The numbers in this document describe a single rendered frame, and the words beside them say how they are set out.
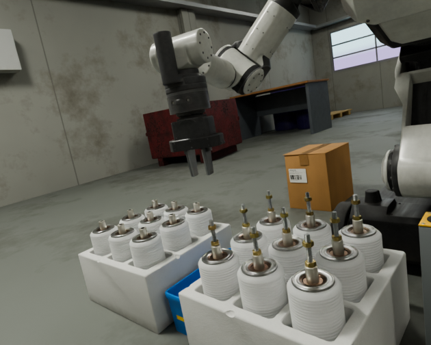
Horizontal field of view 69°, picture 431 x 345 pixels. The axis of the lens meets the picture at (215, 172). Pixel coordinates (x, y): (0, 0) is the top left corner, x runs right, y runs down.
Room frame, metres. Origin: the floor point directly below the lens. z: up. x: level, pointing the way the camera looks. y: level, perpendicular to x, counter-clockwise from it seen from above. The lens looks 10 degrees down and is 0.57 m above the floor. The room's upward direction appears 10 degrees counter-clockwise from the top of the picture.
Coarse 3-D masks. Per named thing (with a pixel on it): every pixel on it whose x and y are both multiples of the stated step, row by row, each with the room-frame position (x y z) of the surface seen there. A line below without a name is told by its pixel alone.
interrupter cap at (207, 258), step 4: (224, 248) 0.72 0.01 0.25; (208, 252) 0.71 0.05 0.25; (224, 252) 0.70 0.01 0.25; (228, 252) 0.70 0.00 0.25; (232, 252) 0.69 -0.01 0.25; (204, 256) 0.70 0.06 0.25; (208, 256) 0.69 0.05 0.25; (212, 256) 0.69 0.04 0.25; (224, 256) 0.68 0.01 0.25; (228, 256) 0.67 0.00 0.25; (232, 256) 0.67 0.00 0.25; (204, 260) 0.67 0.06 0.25; (208, 260) 0.67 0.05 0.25; (212, 260) 0.67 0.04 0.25; (216, 260) 0.67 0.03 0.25; (220, 260) 0.66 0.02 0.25; (224, 260) 0.65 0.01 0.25; (228, 260) 0.66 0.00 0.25; (208, 264) 0.66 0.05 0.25; (212, 264) 0.65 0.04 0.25; (216, 264) 0.65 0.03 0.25
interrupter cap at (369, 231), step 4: (364, 224) 0.71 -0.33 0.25; (344, 228) 0.71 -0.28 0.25; (348, 228) 0.71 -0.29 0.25; (352, 228) 0.71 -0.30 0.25; (364, 228) 0.70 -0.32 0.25; (368, 228) 0.69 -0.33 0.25; (372, 228) 0.69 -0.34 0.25; (344, 232) 0.69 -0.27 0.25; (348, 232) 0.69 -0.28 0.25; (352, 232) 0.69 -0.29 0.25; (364, 232) 0.68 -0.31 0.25; (368, 232) 0.67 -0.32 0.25; (372, 232) 0.67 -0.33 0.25; (348, 236) 0.67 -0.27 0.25; (352, 236) 0.66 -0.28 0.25; (356, 236) 0.66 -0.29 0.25; (360, 236) 0.65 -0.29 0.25; (364, 236) 0.65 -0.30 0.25; (368, 236) 0.65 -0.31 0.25
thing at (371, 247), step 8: (376, 232) 0.67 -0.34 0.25; (344, 240) 0.67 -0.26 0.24; (352, 240) 0.66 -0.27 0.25; (360, 240) 0.65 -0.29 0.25; (368, 240) 0.64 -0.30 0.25; (376, 240) 0.65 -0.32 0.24; (360, 248) 0.65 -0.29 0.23; (368, 248) 0.64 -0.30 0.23; (376, 248) 0.65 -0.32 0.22; (368, 256) 0.64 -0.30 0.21; (376, 256) 0.64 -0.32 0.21; (368, 264) 0.64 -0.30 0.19; (376, 264) 0.64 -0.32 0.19; (376, 272) 0.64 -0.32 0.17
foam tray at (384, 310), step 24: (384, 264) 0.65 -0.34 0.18; (192, 288) 0.69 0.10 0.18; (384, 288) 0.57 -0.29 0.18; (192, 312) 0.66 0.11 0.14; (216, 312) 0.60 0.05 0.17; (240, 312) 0.57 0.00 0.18; (288, 312) 0.55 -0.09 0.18; (360, 312) 0.51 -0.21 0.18; (384, 312) 0.56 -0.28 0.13; (408, 312) 0.68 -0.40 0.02; (192, 336) 0.67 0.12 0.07; (216, 336) 0.61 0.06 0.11; (240, 336) 0.56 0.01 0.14; (264, 336) 0.51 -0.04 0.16; (288, 336) 0.48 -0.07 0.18; (312, 336) 0.47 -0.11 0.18; (360, 336) 0.46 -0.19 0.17; (384, 336) 0.55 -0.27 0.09
